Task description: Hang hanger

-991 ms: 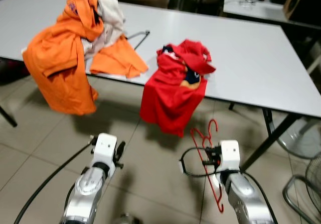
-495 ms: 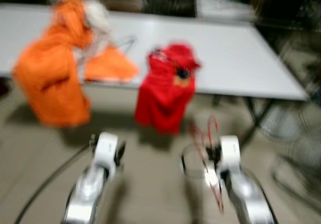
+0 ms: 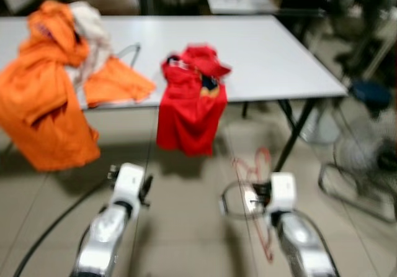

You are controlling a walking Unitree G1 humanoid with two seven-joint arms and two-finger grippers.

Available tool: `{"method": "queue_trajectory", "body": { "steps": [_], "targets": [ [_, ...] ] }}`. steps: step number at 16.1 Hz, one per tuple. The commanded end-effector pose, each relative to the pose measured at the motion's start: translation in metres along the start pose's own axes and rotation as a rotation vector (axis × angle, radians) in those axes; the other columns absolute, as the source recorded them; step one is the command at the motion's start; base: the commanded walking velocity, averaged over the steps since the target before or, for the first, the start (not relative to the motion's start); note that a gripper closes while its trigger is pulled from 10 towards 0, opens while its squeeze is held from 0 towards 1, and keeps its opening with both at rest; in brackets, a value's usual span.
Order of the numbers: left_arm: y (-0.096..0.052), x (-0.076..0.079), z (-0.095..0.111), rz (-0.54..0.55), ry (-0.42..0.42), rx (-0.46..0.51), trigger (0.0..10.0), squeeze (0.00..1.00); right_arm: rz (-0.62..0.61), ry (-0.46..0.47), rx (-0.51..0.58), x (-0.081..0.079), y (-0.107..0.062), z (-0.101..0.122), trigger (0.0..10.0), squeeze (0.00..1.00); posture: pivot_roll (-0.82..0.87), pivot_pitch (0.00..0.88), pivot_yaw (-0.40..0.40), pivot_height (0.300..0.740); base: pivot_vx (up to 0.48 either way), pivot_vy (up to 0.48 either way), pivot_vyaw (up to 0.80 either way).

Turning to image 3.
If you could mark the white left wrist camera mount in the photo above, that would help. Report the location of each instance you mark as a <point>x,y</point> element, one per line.
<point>128,181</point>

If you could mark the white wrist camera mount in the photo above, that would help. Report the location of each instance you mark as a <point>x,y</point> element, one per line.
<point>282,193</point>
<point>128,181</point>

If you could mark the red shirt with navy print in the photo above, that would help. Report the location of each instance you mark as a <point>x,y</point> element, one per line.
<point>186,122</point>

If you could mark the red plastic clothes hanger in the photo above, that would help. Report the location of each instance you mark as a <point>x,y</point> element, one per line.
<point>238,164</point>

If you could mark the cream white trousers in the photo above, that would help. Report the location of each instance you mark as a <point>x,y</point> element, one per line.
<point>90,25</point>

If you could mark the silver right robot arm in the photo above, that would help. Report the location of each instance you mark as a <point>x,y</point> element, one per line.
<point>304,246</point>

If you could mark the small orange garment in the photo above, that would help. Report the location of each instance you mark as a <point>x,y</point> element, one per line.
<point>115,81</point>

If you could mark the large orange garment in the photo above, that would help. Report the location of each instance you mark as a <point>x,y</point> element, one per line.
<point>43,115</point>

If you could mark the dark thin clothes hanger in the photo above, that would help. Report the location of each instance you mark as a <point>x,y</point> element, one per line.
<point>139,53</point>

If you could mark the blue round stool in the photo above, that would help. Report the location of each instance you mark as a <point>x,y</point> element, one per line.
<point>370,92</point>

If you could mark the metal floor fan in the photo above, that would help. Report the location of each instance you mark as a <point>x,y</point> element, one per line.
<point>366,153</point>

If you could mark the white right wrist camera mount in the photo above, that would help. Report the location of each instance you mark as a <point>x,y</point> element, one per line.
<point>282,193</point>

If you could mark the white table black legs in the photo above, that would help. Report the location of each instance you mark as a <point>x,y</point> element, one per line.
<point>260,59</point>

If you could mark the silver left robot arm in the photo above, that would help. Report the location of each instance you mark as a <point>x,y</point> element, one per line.
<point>102,233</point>

